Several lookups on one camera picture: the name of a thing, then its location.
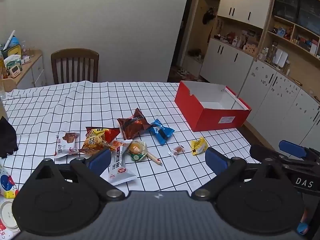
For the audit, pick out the white kitchen timer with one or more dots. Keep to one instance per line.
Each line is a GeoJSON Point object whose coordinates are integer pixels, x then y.
{"type": "Point", "coordinates": [15, 71]}

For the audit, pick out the round cake green packet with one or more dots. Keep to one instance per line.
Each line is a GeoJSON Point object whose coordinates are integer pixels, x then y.
{"type": "Point", "coordinates": [136, 151]}

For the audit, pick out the row of shoes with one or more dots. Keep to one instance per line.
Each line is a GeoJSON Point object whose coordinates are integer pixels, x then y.
{"type": "Point", "coordinates": [183, 71]}

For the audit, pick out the small clear wrapped candy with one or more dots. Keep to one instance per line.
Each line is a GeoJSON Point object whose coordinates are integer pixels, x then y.
{"type": "Point", "coordinates": [178, 150]}

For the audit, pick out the brown wooden chair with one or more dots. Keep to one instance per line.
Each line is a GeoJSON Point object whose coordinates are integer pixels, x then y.
{"type": "Point", "coordinates": [75, 55]}

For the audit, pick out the black cloth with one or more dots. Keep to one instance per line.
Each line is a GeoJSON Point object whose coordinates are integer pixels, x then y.
{"type": "Point", "coordinates": [7, 140]}

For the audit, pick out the wooden open shelf unit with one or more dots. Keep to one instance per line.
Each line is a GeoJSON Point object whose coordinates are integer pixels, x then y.
{"type": "Point", "coordinates": [287, 2]}

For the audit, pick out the person's right hand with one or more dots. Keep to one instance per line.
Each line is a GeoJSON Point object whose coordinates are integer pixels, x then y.
{"type": "Point", "coordinates": [303, 226]}

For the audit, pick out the white base cupboard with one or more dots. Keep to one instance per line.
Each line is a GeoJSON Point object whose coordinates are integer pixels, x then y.
{"type": "Point", "coordinates": [225, 62]}

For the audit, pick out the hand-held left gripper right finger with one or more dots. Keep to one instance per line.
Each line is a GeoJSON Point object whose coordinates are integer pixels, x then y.
{"type": "Point", "coordinates": [215, 161]}

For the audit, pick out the blue snack packet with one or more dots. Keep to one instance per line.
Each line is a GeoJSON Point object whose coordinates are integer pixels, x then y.
{"type": "Point", "coordinates": [161, 131]}

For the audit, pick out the long white snack packet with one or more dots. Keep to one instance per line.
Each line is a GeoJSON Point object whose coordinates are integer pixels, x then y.
{"type": "Point", "coordinates": [121, 166]}

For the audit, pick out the yellow red chips packet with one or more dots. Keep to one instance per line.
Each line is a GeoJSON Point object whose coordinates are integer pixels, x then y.
{"type": "Point", "coordinates": [96, 140]}

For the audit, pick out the small yellow snack packet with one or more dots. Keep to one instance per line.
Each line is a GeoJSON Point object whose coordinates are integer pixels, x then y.
{"type": "Point", "coordinates": [198, 146]}

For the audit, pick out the thin tan stick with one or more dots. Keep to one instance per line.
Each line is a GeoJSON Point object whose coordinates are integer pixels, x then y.
{"type": "Point", "coordinates": [155, 158]}

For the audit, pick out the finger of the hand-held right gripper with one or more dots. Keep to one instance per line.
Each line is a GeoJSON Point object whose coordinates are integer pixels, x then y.
{"type": "Point", "coordinates": [262, 151]}
{"type": "Point", "coordinates": [292, 149]}

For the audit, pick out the brown snack packet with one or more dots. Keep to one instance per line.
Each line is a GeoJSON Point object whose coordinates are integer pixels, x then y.
{"type": "Point", "coordinates": [133, 125]}

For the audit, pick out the white low shoe bench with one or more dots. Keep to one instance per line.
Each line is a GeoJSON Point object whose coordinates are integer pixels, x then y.
{"type": "Point", "coordinates": [192, 63]}

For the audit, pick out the white wall cupboard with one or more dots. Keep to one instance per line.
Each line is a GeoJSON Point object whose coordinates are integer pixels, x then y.
{"type": "Point", "coordinates": [245, 2]}

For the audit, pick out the colourful printed paper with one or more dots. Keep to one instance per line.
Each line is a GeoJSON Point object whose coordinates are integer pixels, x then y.
{"type": "Point", "coordinates": [7, 183]}

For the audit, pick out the dark brown door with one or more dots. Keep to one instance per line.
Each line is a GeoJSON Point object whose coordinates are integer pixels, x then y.
{"type": "Point", "coordinates": [185, 30]}

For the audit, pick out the black hanging bag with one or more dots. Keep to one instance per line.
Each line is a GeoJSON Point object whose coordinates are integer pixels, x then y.
{"type": "Point", "coordinates": [208, 17]}

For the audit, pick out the green tissue pack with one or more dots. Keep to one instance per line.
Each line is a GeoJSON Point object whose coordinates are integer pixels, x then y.
{"type": "Point", "coordinates": [12, 60]}

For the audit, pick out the red cardboard box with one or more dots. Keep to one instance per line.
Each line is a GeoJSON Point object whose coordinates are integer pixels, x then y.
{"type": "Point", "coordinates": [212, 120]}

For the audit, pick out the white stick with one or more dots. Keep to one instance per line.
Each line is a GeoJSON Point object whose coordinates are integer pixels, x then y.
{"type": "Point", "coordinates": [9, 38]}

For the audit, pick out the yellow black box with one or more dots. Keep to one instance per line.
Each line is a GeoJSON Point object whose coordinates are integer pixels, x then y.
{"type": "Point", "coordinates": [13, 51]}

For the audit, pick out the white round container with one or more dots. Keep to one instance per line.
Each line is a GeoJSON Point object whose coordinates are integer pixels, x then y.
{"type": "Point", "coordinates": [7, 215]}

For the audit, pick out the white checked tablecloth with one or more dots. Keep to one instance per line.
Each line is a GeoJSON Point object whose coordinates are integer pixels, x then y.
{"type": "Point", "coordinates": [75, 110]}

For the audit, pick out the white chocolate wafer packet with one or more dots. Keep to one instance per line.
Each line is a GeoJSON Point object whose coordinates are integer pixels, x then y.
{"type": "Point", "coordinates": [66, 146]}

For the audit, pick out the white stickered cupboard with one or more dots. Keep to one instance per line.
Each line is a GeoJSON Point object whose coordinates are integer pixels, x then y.
{"type": "Point", "coordinates": [275, 97]}

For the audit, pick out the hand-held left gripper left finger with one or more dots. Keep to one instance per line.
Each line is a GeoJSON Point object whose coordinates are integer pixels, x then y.
{"type": "Point", "coordinates": [100, 160]}

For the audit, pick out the white drawer side cabinet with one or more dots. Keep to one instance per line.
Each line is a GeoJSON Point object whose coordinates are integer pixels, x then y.
{"type": "Point", "coordinates": [35, 72]}

